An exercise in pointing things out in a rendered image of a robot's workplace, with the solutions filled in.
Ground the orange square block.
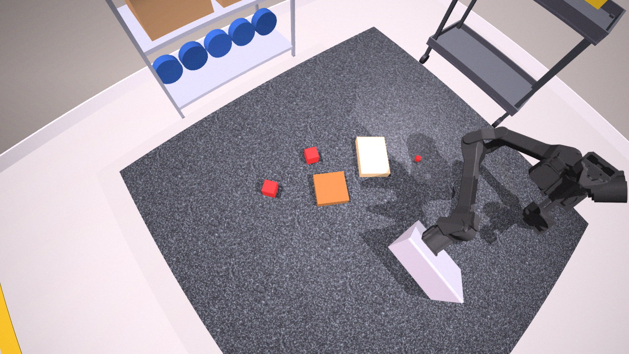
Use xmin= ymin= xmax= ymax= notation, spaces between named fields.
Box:
xmin=313 ymin=171 xmax=349 ymax=207

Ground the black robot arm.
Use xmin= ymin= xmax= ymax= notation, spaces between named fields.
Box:
xmin=422 ymin=126 xmax=628 ymax=257

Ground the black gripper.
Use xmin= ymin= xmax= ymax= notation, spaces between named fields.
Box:
xmin=519 ymin=151 xmax=619 ymax=235

